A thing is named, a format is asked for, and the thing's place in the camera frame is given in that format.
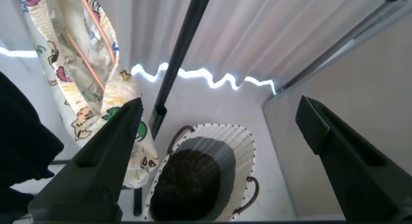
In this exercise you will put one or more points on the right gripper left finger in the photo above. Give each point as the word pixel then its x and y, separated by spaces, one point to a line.
pixel 90 179

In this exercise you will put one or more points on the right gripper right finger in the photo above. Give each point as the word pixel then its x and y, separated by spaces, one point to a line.
pixel 363 179

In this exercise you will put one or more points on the black garment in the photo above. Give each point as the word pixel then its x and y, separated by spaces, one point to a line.
pixel 22 137

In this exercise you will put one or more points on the cream printed garment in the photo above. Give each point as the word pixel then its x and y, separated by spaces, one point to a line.
pixel 80 89

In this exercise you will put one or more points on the white laundry basket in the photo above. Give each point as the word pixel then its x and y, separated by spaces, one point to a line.
pixel 206 172

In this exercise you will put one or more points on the black clothes rack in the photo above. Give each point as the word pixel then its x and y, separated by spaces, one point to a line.
pixel 183 43

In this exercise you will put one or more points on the white curtain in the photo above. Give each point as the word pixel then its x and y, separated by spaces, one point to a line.
pixel 257 34

